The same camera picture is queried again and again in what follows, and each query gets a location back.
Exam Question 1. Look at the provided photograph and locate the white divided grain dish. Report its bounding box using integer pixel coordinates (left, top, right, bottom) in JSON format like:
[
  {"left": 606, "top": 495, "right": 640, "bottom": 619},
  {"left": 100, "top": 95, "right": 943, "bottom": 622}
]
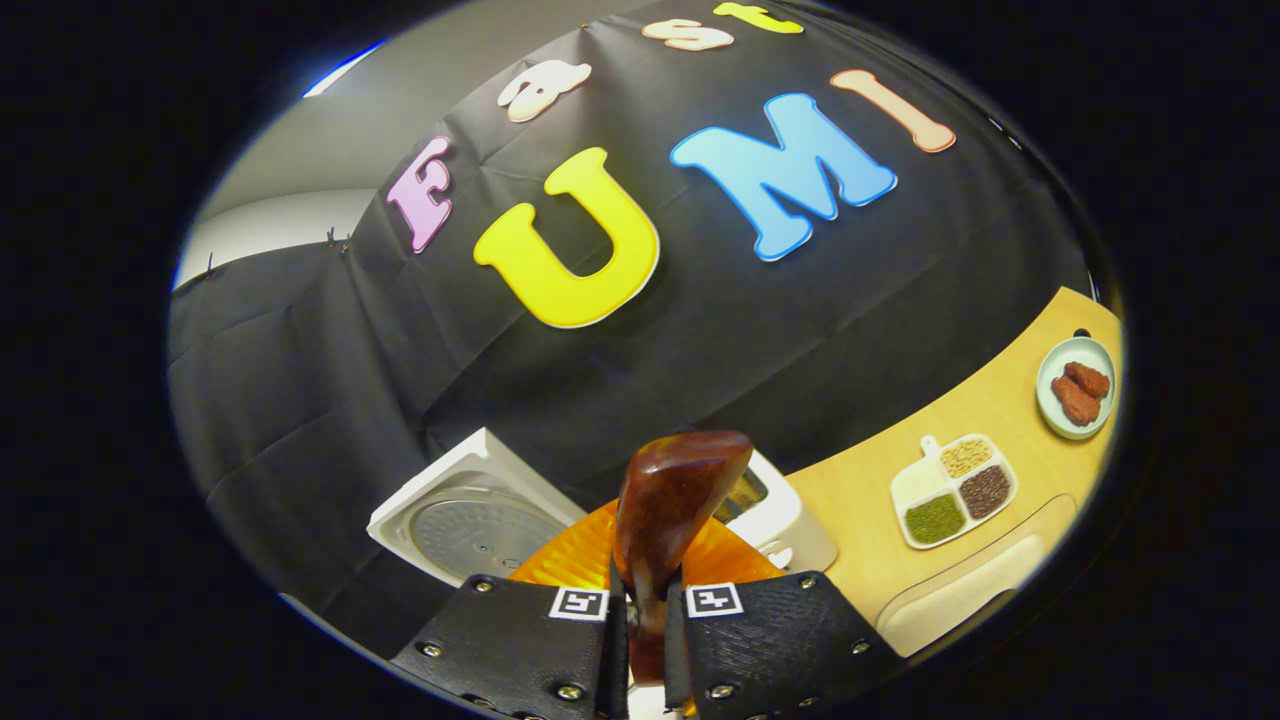
[{"left": 890, "top": 434, "right": 1019, "bottom": 551}]

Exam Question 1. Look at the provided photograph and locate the pale green plate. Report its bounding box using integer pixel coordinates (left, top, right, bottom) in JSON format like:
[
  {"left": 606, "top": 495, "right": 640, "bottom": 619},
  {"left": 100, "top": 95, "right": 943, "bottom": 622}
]
[{"left": 1036, "top": 336, "right": 1117, "bottom": 441}]

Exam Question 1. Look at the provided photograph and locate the white rice cooker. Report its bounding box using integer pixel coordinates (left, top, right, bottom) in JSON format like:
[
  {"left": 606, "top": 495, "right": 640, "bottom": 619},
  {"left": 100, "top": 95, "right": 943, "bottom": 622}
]
[{"left": 367, "top": 427, "right": 586, "bottom": 589}]

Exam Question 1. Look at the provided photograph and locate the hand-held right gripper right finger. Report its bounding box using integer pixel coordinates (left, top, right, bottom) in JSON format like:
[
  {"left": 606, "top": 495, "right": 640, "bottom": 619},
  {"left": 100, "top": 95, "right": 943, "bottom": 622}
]
[{"left": 665, "top": 515, "right": 906, "bottom": 720}]

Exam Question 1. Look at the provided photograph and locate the brown wooden spoon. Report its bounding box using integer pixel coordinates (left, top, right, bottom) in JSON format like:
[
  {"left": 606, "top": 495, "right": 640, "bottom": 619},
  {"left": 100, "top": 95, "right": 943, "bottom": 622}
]
[{"left": 612, "top": 430, "right": 754, "bottom": 686}]

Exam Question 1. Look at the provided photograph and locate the cream rectangular box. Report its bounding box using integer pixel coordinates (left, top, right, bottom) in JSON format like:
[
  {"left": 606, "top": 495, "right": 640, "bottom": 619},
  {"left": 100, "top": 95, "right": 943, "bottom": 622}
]
[{"left": 877, "top": 495, "right": 1079, "bottom": 658}]

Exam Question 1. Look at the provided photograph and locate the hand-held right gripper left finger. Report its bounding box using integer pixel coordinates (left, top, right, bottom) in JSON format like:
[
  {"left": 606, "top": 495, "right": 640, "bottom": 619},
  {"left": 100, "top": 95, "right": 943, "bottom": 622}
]
[{"left": 390, "top": 500, "right": 629, "bottom": 720}]

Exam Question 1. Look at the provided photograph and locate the brown bread slice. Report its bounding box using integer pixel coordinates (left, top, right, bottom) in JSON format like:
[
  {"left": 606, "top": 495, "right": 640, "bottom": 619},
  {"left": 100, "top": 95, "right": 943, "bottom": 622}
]
[{"left": 720, "top": 472, "right": 769, "bottom": 523}]

